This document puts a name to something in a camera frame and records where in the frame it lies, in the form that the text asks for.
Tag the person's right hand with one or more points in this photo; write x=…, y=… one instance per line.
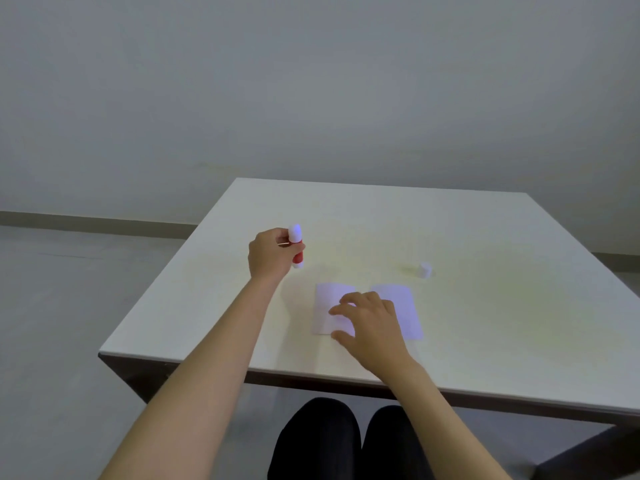
x=377, y=337

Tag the person's left hand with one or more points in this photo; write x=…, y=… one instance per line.
x=267, y=257

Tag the person's right middle finger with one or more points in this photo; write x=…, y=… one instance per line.
x=355, y=296

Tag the person's left fingers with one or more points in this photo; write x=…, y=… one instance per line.
x=283, y=236

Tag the person's right thumb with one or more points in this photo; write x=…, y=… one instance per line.
x=342, y=337

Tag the red and white glue stick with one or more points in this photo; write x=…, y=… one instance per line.
x=295, y=232

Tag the white paper sheet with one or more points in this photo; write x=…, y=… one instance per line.
x=402, y=307

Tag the person's right forearm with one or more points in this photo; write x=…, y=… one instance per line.
x=440, y=424

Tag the person's left forearm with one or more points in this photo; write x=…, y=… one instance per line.
x=200, y=389

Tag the white glue stick cap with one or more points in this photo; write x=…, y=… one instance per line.
x=425, y=270

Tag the person's left leg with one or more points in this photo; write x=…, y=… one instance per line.
x=320, y=439

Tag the person's leg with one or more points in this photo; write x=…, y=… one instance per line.
x=392, y=447
x=320, y=439

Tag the person's right leg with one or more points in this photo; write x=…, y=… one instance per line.
x=392, y=447

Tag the grey skirting board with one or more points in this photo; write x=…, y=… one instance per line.
x=90, y=223

